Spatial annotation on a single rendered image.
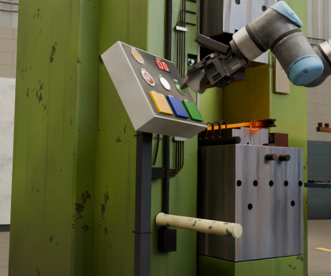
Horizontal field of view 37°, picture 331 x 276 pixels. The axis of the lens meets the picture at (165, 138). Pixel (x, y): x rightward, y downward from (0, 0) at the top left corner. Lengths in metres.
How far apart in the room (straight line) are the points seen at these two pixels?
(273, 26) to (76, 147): 1.21
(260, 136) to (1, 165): 5.38
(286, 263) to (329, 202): 8.00
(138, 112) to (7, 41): 6.62
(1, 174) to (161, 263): 5.30
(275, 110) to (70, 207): 1.04
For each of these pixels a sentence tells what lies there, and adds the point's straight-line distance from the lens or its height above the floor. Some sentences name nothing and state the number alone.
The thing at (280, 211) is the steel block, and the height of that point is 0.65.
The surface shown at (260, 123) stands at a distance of 2.05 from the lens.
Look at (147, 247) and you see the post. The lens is 1.66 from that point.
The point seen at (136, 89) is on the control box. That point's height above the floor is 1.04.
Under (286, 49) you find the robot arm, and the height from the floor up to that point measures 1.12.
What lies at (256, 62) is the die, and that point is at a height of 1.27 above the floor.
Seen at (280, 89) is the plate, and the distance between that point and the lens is 2.39.
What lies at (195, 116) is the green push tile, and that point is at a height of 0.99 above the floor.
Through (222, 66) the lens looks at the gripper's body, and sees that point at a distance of 1.40.
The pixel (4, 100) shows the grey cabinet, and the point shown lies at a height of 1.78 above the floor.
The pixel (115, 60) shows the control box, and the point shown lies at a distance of 1.55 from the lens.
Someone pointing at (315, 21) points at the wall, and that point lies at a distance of 10.37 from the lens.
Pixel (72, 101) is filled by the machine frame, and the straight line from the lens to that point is 2.33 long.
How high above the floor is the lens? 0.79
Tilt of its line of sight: 4 degrees up
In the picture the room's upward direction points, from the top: 1 degrees clockwise
